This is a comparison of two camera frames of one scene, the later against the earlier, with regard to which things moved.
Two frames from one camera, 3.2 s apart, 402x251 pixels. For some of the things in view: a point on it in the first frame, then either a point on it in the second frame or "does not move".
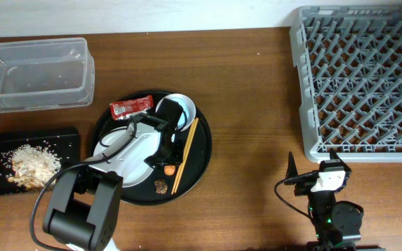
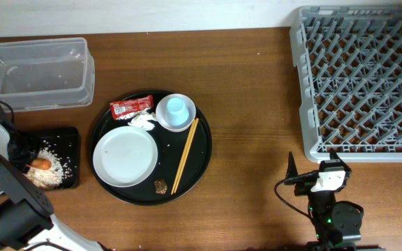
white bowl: x=188 y=113 does not move
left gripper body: x=169 y=155 to x=23 y=148
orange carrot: x=169 y=170 to x=40 y=164
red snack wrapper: x=122 y=109 does not move
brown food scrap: x=161 y=186 does not move
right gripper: x=292 y=171 does not move
